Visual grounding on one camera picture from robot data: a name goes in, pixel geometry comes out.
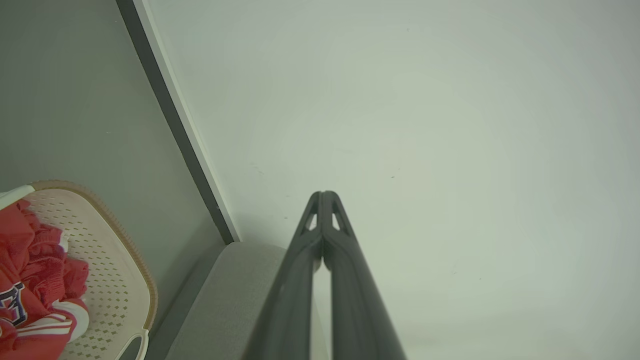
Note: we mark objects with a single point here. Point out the red jersey with navy print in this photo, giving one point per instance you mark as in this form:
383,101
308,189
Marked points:
30,345

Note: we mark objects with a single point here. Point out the white and black baseboard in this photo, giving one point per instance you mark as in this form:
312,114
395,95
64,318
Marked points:
172,110

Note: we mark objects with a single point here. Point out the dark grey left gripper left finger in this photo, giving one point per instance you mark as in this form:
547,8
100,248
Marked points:
290,300

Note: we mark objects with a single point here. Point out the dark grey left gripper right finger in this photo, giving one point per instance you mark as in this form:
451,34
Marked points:
355,310

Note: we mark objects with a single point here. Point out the beige perforated plastic laundry basket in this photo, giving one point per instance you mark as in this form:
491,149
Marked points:
112,280

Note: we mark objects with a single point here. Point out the red garment with white band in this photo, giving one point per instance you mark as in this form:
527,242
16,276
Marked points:
47,270

